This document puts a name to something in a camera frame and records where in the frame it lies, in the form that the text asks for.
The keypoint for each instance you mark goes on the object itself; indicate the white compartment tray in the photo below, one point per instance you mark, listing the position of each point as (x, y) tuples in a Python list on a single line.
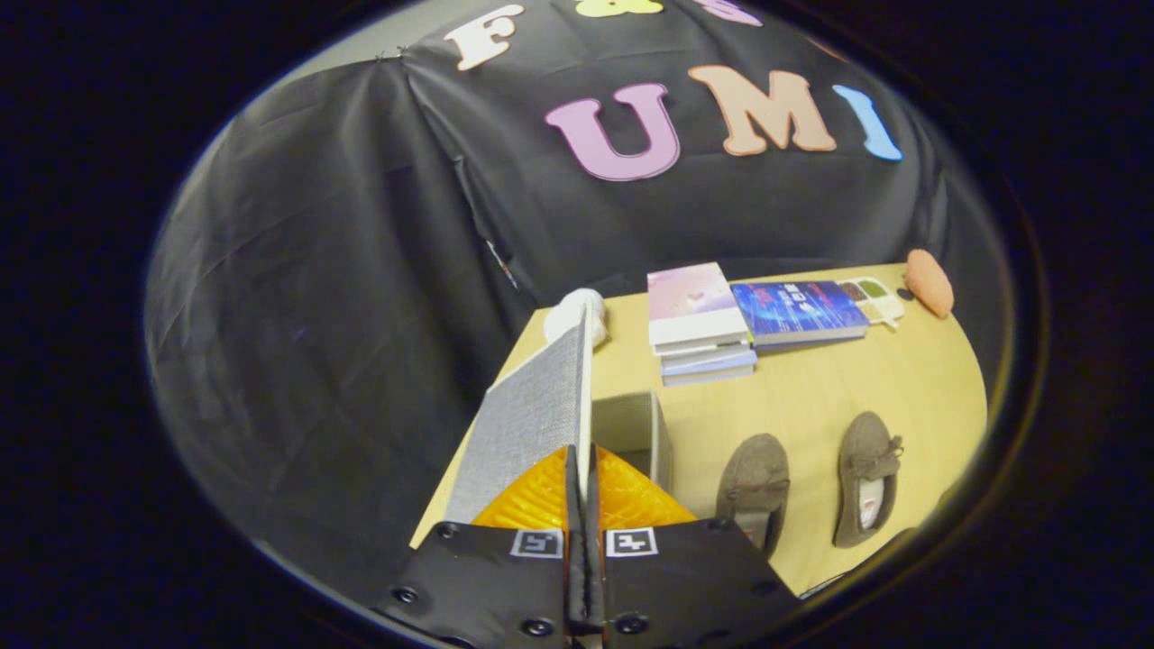
[(879, 302)]

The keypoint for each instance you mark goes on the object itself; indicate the brown fuzzy shoe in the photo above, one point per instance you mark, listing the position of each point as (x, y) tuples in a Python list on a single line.
[(754, 473), (864, 451)]

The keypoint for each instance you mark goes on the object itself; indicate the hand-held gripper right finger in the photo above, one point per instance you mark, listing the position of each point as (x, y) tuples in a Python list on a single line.
[(685, 586)]

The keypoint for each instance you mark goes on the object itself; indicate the black backdrop cloth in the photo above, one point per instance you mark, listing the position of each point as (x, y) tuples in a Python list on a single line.
[(361, 270)]

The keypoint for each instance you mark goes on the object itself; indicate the dark blue book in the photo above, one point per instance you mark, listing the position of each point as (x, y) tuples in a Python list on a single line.
[(798, 308)]

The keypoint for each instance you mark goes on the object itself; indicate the grey fabric storage box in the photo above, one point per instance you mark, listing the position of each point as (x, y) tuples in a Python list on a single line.
[(532, 415)]

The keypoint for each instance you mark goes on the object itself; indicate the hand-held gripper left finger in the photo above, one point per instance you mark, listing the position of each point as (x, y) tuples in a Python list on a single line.
[(505, 586)]

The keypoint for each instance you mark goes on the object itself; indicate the pink book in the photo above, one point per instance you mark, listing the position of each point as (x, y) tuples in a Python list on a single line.
[(690, 297)]

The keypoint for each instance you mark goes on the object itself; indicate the white plush toy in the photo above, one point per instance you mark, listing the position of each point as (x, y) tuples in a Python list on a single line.
[(563, 315)]

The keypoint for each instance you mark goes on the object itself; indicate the pale blue book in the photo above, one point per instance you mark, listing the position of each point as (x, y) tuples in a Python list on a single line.
[(712, 360), (712, 375)]

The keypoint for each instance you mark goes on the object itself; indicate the orange plush toy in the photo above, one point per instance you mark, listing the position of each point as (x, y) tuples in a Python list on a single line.
[(929, 281)]

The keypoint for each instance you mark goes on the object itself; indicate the white book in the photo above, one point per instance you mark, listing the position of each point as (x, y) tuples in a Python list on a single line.
[(703, 348)]

